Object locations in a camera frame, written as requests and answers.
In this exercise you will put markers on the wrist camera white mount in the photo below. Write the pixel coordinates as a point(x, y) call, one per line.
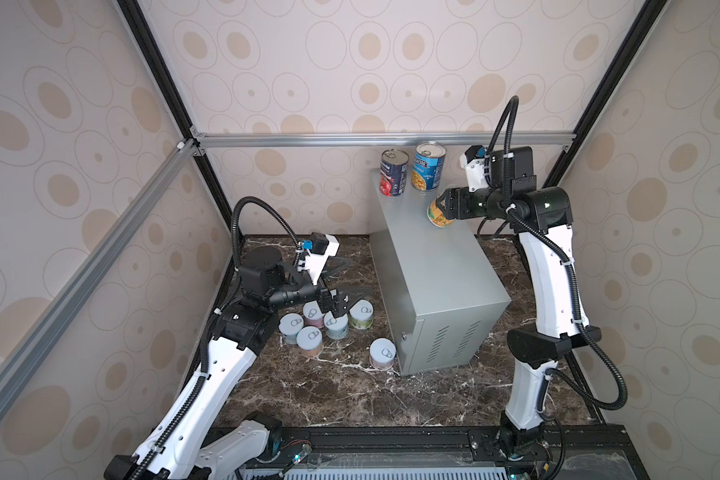
point(477, 170)
point(315, 252)

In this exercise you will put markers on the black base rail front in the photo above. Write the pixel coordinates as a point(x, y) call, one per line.
point(567, 452)

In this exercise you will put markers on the pink label can front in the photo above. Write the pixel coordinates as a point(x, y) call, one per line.
point(382, 353)

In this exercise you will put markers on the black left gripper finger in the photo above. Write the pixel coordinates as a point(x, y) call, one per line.
point(335, 266)
point(347, 297)

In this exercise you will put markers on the dark blue red soup can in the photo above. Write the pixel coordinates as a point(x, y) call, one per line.
point(393, 172)

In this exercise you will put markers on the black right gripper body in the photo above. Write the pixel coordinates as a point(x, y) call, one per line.
point(470, 204)

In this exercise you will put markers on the pink label can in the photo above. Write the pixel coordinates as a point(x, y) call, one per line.
point(313, 315)
point(382, 353)

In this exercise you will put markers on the black corner frame post right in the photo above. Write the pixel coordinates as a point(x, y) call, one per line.
point(627, 50)

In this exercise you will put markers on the green label can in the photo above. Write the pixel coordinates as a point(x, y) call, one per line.
point(361, 315)

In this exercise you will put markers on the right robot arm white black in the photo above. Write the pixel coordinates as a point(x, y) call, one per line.
point(502, 185)

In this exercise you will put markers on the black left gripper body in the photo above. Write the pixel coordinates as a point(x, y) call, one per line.
point(325, 300)

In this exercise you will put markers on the black corner frame post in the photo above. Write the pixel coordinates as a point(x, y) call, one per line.
point(627, 50)
point(136, 22)

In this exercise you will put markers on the yellow label can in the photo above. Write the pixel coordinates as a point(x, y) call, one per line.
point(436, 216)

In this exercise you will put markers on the peach label can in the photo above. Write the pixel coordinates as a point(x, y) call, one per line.
point(310, 341)

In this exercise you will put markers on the teal label can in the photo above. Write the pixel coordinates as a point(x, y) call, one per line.
point(337, 327)

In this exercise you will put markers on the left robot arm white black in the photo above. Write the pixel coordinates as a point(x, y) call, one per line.
point(264, 284)

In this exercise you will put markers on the white lid can left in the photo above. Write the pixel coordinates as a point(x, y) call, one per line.
point(289, 326)

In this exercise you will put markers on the blue progresso soup can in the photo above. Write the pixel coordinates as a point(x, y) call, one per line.
point(428, 164)

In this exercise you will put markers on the pink label can back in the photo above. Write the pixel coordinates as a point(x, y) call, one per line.
point(313, 315)

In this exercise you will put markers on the horizontal aluminium rail back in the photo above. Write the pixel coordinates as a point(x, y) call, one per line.
point(339, 140)

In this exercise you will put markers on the diagonal aluminium rail left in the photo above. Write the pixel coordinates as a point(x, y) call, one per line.
point(18, 369)

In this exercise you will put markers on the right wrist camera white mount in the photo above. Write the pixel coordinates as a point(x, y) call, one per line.
point(477, 170)

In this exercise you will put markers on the black corner frame post left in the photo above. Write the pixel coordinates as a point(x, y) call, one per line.
point(136, 22)

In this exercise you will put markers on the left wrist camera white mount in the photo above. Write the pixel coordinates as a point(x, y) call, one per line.
point(315, 252)

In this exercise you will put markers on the grey metal cabinet box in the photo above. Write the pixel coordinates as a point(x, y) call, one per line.
point(441, 294)

